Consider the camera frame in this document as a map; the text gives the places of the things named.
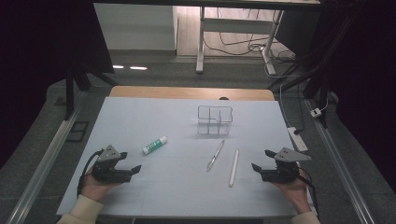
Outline white pen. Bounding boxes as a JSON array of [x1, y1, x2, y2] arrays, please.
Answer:
[[228, 149, 240, 188]]

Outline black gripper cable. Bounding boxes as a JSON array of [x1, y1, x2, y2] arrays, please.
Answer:
[[77, 148, 105, 198], [297, 167, 321, 218]]

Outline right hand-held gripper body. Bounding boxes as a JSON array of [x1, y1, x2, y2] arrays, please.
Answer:
[[261, 147, 312, 184]]

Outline clear plastic organizer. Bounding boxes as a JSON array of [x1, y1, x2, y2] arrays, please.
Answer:
[[196, 105, 234, 136]]

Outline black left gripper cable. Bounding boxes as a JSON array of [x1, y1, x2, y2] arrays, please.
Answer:
[[77, 148, 105, 198]]

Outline white table mat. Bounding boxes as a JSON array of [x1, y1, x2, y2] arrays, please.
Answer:
[[55, 96, 316, 218]]

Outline black metal stand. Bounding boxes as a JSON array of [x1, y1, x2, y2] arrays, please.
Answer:
[[267, 0, 359, 129], [64, 60, 120, 120]]

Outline black curtain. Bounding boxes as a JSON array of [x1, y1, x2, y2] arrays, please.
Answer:
[[0, 0, 115, 169], [326, 0, 396, 194]]

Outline silver pen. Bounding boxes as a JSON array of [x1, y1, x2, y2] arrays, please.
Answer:
[[205, 139, 226, 173]]

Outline black floor cables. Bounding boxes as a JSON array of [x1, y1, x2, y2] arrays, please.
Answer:
[[204, 8, 297, 63]]

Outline green and white glue stick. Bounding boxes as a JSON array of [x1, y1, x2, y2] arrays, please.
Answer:
[[142, 135, 168, 156]]

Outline aluminium rail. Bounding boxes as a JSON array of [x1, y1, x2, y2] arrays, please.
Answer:
[[6, 90, 88, 224], [304, 99, 376, 224]]

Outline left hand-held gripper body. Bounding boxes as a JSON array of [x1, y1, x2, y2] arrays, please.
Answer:
[[91, 145, 134, 184]]

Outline white desk frame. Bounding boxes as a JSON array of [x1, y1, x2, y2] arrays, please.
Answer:
[[195, 6, 286, 76]]

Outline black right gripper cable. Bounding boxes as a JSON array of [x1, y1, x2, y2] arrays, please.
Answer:
[[297, 167, 321, 218]]

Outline person's right hand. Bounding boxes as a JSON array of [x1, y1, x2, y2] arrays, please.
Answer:
[[273, 169, 312, 215]]

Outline person's left hand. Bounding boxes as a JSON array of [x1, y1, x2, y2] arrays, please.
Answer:
[[79, 167, 120, 203]]

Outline white power strip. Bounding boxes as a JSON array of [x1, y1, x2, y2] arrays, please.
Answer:
[[287, 126, 309, 153]]

